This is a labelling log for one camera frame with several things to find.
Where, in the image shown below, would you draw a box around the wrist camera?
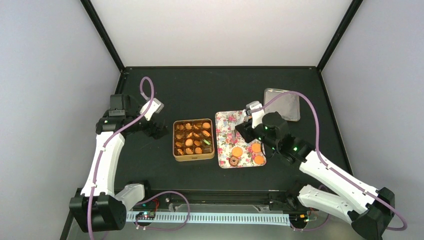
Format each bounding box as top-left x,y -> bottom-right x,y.
139,98 -> 165,121
246,101 -> 265,129

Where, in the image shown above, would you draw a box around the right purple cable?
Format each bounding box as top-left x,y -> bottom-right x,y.
251,90 -> 408,232

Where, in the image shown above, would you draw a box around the chocolate donut cookie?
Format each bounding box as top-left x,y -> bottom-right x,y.
228,156 -> 240,167

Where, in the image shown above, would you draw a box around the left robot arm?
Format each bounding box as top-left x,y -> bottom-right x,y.
69,94 -> 167,233

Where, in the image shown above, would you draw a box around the silver tin lid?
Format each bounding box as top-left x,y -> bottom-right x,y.
263,88 -> 301,122

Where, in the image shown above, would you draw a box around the gold cookie tin with tray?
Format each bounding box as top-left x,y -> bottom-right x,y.
172,118 -> 215,162

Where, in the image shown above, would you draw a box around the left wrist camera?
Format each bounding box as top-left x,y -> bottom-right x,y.
139,98 -> 165,121

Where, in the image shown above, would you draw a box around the white slotted cable duct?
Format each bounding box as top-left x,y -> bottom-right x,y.
126,211 -> 291,227

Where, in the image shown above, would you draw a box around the floral serving tray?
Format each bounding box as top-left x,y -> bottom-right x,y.
215,111 -> 267,169

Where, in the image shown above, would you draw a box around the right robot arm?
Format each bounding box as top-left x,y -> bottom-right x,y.
235,110 -> 395,240

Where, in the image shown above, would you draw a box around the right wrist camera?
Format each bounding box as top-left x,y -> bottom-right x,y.
246,101 -> 265,129

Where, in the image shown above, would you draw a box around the white and metal tongs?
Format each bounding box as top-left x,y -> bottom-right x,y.
233,128 -> 239,144

